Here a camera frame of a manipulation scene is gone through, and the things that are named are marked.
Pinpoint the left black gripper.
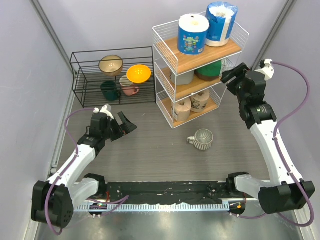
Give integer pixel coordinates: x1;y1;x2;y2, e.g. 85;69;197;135
102;112;136;142

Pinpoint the green paper roll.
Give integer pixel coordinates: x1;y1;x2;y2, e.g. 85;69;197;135
194;58;228;82

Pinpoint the brown paper roll with print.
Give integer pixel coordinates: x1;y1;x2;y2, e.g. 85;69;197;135
189;89;210;113

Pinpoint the grey paper roll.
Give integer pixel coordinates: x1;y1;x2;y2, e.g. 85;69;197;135
169;71;194;86

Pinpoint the blue white paper roll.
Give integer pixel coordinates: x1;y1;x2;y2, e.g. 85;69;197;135
205;1;239;48

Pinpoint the blue paper roll with pictures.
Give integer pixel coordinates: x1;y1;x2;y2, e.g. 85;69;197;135
177;13;210;56

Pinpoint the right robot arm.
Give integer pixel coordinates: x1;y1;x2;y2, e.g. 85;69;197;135
221;59;315;214

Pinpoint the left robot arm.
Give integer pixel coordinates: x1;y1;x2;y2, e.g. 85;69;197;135
31;106;137;231

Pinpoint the pink mug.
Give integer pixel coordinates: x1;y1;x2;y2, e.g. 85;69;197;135
119;75;140;97

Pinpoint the dark green mug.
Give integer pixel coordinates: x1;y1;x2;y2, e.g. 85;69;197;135
100;81;121;102

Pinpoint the orange bowl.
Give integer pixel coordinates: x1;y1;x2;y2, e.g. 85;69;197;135
126;64;152;84

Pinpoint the tan glossy bowl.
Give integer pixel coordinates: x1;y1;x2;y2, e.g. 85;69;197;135
98;55;124;77

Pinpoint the grey ribbed mug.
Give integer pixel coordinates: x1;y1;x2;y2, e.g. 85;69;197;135
186;129;214;151

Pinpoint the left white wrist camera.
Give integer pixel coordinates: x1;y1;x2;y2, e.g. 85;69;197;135
93;104;115;120

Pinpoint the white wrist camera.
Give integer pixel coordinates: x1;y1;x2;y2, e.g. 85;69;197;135
255;59;275;81
93;104;115;120

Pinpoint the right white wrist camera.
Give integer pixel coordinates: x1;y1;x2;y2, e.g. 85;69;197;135
255;59;275;81

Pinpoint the black wire rack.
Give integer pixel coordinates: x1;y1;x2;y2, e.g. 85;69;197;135
69;46;156;108

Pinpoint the white wire three-tier shelf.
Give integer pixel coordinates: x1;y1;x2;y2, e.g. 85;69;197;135
152;20;250;129

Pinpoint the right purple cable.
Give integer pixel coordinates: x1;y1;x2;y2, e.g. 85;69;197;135
234;61;316;227

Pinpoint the purple cable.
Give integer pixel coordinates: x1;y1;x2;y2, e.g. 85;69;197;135
234;61;316;227
43;107;130;237

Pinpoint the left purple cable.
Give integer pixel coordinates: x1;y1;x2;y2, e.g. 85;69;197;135
43;107;130;237

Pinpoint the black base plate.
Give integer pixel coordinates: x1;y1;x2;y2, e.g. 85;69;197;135
92;181;251;205

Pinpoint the aluminium front rail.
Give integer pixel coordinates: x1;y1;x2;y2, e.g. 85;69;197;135
31;179;306;213

